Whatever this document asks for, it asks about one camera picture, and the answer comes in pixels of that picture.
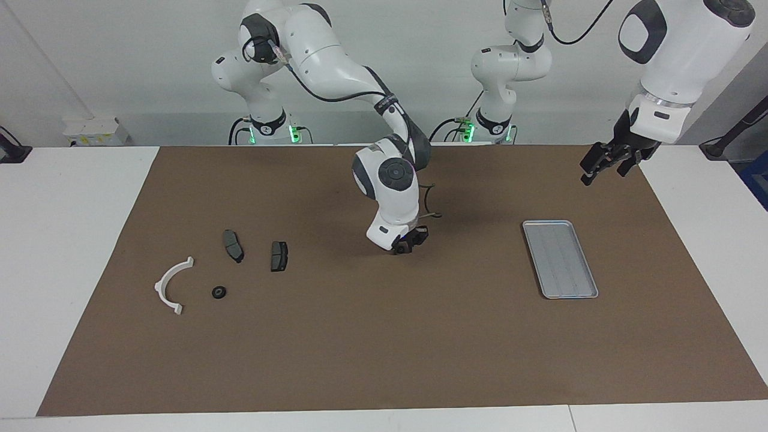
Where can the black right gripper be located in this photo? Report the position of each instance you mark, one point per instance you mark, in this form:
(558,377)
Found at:
(414,237)

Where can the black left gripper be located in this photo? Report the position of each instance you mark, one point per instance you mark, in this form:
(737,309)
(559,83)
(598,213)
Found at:
(633,139)

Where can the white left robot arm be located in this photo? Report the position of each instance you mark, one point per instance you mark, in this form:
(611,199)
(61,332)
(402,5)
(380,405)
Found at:
(687,48)

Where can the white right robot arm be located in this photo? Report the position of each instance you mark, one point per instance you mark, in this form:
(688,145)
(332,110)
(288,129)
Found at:
(390,192)

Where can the silver ribbed metal tray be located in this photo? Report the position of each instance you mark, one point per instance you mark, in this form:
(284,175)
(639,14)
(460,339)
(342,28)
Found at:
(561,264)

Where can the brown paper table mat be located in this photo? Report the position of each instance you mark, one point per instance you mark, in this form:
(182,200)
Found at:
(384,348)

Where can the black clamp stand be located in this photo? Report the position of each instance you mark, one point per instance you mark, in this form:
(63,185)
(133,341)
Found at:
(15,155)
(717,147)

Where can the short dark grey brake pad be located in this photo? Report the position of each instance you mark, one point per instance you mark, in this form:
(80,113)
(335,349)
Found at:
(279,256)

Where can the blue plastic crate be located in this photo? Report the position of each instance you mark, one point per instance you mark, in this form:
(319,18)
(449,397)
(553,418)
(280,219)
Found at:
(759,180)

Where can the long dark grey brake pad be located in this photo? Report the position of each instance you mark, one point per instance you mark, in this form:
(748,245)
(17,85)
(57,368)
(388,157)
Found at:
(233,246)

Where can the white power box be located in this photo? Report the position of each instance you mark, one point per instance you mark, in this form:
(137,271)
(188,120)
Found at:
(96,131)

